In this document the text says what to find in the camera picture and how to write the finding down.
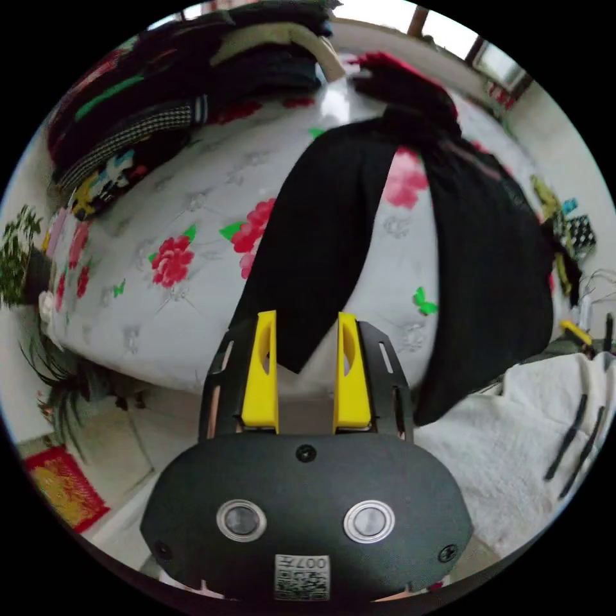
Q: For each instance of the green potted plant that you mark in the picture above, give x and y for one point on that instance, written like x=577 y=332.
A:
x=19 y=255

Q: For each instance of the black long sleeve shirt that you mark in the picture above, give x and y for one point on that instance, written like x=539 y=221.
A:
x=486 y=269

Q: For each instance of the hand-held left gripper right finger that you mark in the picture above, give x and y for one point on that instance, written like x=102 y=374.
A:
x=353 y=380

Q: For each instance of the red and black garment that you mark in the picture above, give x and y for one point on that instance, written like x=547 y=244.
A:
x=409 y=86

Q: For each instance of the long-leaved green plant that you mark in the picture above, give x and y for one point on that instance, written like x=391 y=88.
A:
x=72 y=385

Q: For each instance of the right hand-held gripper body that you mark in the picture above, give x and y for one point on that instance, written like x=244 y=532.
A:
x=568 y=350

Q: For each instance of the window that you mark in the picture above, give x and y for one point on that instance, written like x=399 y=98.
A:
x=481 y=45

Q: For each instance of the red and gold floor mat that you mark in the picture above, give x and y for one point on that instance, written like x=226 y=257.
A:
x=65 y=488

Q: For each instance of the bed with flowered white quilt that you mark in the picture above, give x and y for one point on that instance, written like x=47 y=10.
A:
x=159 y=317

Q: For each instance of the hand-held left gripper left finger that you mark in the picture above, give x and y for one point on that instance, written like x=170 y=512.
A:
x=260 y=375

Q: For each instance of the pile of clothes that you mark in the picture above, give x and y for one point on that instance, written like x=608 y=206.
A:
x=144 y=106

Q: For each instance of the person's body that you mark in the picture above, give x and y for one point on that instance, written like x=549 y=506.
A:
x=500 y=457

